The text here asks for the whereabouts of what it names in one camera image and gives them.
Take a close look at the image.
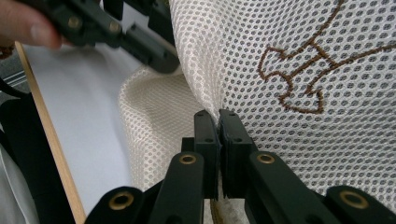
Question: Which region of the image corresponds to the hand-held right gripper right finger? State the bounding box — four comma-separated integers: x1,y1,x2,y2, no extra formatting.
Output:
219,108,259,200

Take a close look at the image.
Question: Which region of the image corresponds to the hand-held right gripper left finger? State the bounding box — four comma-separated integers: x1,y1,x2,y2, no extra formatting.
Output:
193,108,222,201

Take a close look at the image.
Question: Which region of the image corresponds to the white cloth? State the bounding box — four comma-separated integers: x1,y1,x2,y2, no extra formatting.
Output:
0,145,41,224

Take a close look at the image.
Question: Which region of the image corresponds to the white mesh laundry bag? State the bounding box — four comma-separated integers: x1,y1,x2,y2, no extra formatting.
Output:
117,0,396,224

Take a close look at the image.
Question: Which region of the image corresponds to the dark cloth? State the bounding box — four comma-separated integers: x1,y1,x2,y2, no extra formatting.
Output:
0,77,77,224

